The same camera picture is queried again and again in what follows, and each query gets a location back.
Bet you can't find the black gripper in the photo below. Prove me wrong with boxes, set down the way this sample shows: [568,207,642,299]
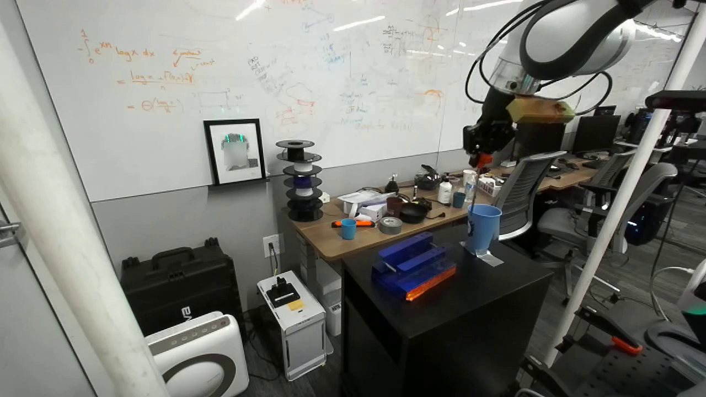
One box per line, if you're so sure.
[460,86,518,172]

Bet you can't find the large blue cup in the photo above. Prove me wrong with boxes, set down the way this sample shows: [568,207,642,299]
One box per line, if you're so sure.
[466,203,506,258]

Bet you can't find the grey mesh office chair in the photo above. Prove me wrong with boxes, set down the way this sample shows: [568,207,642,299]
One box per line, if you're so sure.
[490,148,568,242]

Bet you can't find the tan wrist mounted block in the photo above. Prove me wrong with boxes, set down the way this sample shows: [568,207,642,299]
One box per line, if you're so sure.
[506,94,575,128]

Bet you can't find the black bowl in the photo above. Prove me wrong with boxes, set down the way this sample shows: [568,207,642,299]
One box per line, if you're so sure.
[396,203,435,225]

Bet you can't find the clear plastic sheet piece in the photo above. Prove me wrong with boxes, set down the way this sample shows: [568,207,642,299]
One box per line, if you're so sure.
[474,248,508,268]

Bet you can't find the grey tape roll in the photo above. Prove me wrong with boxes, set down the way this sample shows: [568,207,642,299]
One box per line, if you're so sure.
[377,213,404,236]

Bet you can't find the black computer monitor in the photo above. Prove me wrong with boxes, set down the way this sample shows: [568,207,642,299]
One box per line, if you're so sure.
[572,106,621,158]

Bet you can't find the white cardboard box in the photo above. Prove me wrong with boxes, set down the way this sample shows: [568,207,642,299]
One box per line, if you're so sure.
[335,187,392,215]

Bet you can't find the blue rack with orange edge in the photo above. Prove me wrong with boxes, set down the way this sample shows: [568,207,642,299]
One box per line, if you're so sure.
[369,232,459,305]

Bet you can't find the orange marker tool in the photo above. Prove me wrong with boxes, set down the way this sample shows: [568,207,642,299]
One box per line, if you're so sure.
[329,215,377,230]

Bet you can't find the thin white pole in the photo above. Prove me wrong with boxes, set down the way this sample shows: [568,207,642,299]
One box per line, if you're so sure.
[543,1,706,370]

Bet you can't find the dark office chair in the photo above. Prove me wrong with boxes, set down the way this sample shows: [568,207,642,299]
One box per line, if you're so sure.
[539,150,681,295]

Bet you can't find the wooden desk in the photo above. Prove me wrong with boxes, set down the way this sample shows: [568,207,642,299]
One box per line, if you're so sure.
[287,161,599,264]

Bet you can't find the black cabinet table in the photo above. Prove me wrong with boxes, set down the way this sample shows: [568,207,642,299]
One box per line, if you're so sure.
[339,222,559,397]

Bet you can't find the stack of filament spools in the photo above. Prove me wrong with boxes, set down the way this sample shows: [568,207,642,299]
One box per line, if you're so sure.
[273,137,326,222]

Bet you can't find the whiteboard with writing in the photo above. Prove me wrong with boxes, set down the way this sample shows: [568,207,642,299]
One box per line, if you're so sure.
[13,0,706,205]

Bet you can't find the framed portrait picture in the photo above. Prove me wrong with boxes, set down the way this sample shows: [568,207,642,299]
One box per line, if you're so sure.
[200,117,270,187]

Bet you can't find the white box cabinet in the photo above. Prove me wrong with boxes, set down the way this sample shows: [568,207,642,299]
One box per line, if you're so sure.
[253,268,330,384]

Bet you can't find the black hard case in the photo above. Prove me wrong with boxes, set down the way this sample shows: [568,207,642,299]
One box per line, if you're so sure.
[120,236,244,338]

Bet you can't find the white air purifier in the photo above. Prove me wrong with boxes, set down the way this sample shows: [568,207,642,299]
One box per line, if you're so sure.
[143,309,251,397]

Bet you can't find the thick white pole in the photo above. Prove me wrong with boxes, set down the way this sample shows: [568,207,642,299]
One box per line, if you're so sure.
[0,19,171,397]

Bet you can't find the black camera on pole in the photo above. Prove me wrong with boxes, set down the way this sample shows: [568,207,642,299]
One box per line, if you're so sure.
[645,87,706,114]

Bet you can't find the orange handled floor tool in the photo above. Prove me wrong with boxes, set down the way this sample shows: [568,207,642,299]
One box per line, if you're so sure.
[574,305,646,360]

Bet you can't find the wall power outlet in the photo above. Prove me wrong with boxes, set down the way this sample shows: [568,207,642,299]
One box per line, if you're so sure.
[261,232,282,261]

